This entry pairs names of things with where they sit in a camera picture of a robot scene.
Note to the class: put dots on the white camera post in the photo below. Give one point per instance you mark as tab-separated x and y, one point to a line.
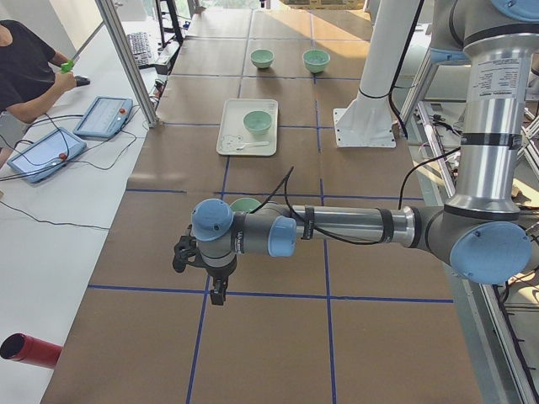
367	121

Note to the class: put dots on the red cylinder tube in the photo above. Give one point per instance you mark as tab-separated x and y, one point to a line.
26	349

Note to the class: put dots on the near blue tablet pendant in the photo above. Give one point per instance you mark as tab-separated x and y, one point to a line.
46	156

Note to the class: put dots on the black keyboard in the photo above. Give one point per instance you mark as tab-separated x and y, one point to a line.
140	49

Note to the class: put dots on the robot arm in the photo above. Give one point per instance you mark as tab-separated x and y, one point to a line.
476	231

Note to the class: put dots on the green bowl on tray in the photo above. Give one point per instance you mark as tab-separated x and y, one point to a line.
257	122

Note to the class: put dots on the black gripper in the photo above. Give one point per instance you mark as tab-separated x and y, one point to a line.
219	272

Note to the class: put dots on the green handled tool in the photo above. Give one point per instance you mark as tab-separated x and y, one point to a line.
67	66

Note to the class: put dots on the aluminium frame post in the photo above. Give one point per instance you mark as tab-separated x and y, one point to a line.
117	34

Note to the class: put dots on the green bowl with ice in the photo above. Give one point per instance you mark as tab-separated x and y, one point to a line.
316	61

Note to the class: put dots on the blue tablet pendant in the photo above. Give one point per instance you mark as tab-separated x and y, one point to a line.
46	156
104	118

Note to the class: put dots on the far blue tablet pendant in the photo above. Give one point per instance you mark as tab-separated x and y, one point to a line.
104	118

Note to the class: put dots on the person in black shirt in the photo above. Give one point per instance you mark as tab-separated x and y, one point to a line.
29	86

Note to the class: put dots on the white plastic spoon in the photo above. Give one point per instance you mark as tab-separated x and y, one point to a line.
243	146

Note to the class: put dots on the cream bear tray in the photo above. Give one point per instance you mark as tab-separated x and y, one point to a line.
232	132

